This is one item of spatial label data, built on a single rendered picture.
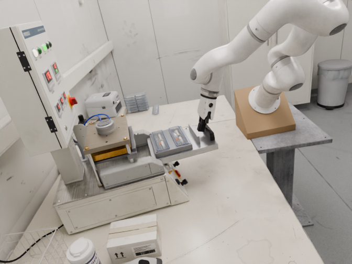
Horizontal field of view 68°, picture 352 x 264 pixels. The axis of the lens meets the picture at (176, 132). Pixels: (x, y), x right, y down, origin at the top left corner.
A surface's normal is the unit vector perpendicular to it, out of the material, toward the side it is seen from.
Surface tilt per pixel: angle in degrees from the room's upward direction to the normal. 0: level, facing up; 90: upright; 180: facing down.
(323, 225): 0
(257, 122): 44
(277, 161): 90
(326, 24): 107
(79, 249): 1
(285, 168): 90
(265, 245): 0
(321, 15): 98
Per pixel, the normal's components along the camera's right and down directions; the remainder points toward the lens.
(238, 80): 0.04, 0.46
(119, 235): -0.14, -0.89
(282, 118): -0.04, -0.33
